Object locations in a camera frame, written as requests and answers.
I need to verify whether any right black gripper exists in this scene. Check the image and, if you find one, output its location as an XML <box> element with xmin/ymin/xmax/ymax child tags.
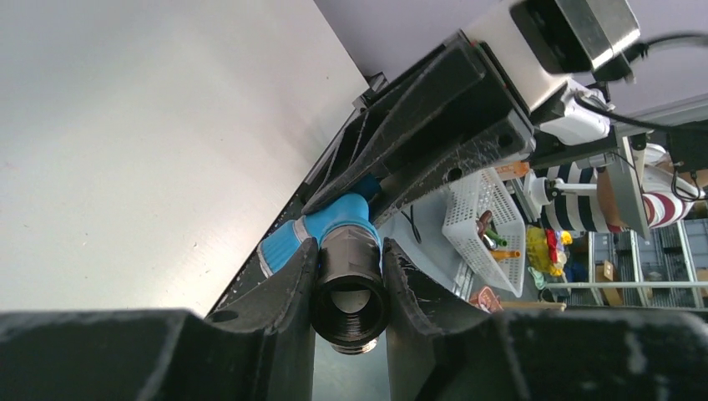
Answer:
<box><xmin>302</xmin><ymin>33</ymin><xmax>534</xmax><ymax>226</ymax></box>

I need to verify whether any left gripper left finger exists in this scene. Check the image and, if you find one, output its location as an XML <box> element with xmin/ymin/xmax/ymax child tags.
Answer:
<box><xmin>1</xmin><ymin>239</ymin><xmax>318</xmax><ymax>400</ymax></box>

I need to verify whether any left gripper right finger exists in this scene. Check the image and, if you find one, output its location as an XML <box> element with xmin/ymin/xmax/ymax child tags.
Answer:
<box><xmin>383</xmin><ymin>239</ymin><xmax>707</xmax><ymax>400</ymax></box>

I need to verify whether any small metal pipe fitting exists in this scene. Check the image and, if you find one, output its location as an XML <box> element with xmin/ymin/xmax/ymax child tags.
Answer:
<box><xmin>310</xmin><ymin>225</ymin><xmax>391</xmax><ymax>355</ymax></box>

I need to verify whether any blue plastic water faucet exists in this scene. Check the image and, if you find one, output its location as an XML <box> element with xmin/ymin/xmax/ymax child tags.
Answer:
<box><xmin>261</xmin><ymin>175</ymin><xmax>382</xmax><ymax>276</ymax></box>

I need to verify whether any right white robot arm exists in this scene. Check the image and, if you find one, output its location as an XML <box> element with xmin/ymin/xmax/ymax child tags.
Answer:
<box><xmin>303</xmin><ymin>33</ymin><xmax>614</xmax><ymax>225</ymax></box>

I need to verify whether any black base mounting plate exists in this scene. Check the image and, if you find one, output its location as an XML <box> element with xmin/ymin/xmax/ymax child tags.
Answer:
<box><xmin>207</xmin><ymin>104</ymin><xmax>365</xmax><ymax>317</ymax></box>

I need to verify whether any white perforated plastic basket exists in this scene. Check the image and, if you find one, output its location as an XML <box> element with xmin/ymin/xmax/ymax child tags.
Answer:
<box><xmin>442</xmin><ymin>168</ymin><xmax>526</xmax><ymax>297</ymax></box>

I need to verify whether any person in striped shirt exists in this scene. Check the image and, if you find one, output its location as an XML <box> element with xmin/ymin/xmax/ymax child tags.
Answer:
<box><xmin>534</xmin><ymin>144</ymin><xmax>707</xmax><ymax>233</ymax></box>

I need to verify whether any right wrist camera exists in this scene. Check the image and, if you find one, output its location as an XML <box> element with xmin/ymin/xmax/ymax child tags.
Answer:
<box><xmin>462</xmin><ymin>0</ymin><xmax>640</xmax><ymax>111</ymax></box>

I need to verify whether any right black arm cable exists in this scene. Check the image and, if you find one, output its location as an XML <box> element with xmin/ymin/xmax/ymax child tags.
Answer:
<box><xmin>574</xmin><ymin>33</ymin><xmax>708</xmax><ymax>134</ymax></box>

